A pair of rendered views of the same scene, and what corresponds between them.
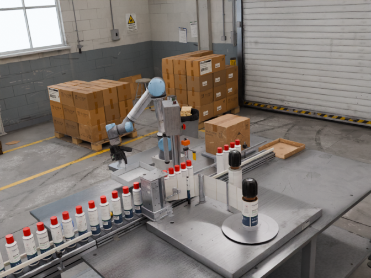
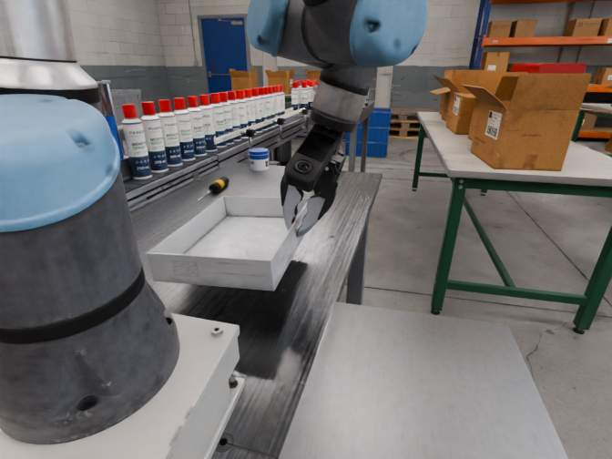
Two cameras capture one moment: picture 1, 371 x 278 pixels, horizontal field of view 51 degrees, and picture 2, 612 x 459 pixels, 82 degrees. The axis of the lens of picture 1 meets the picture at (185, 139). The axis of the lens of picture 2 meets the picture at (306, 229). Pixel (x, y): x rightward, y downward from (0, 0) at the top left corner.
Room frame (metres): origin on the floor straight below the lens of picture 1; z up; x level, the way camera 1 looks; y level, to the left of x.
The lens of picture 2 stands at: (3.20, 0.18, 1.18)
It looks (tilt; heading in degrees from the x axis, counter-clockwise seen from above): 25 degrees down; 148
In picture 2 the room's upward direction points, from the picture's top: straight up
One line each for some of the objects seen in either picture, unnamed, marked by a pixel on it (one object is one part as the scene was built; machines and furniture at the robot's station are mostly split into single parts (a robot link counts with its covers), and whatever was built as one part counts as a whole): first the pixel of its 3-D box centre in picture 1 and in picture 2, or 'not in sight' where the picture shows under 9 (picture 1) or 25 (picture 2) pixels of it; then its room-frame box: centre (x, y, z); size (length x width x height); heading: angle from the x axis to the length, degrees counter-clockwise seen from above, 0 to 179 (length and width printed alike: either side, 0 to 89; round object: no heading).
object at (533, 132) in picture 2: not in sight; (525, 118); (2.35, 1.86, 0.97); 0.51 x 0.39 x 0.37; 50
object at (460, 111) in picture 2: not in sight; (474, 101); (1.72, 2.44, 0.97); 0.45 x 0.38 x 0.37; 48
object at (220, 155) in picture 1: (220, 161); not in sight; (2.59, -0.24, 0.98); 0.05 x 0.05 x 0.20
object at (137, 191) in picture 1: (137, 198); (136, 143); (2.11, 0.31, 0.98); 0.05 x 0.05 x 0.20
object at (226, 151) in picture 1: (226, 158); not in sight; (2.63, -0.29, 0.98); 0.05 x 0.05 x 0.20
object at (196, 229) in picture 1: (234, 218); not in sight; (2.01, -0.26, 0.86); 0.80 x 0.67 x 0.05; 131
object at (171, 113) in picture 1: (171, 117); not in sight; (2.42, 0.08, 1.38); 0.17 x 0.10 x 0.19; 6
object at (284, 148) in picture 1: (281, 148); not in sight; (3.09, -0.81, 0.85); 0.30 x 0.26 x 0.04; 131
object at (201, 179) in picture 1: (201, 188); not in sight; (2.20, -0.08, 0.97); 0.05 x 0.05 x 0.19
